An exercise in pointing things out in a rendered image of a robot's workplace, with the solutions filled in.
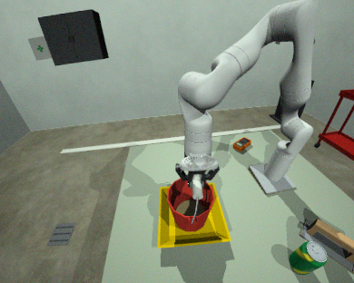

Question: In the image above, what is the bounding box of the orange digital multimeter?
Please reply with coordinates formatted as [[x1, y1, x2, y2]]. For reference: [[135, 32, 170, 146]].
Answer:
[[233, 137, 251, 151]]

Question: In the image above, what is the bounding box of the green and yellow drink can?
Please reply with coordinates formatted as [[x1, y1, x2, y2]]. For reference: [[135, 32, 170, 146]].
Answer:
[[289, 241, 327, 275]]

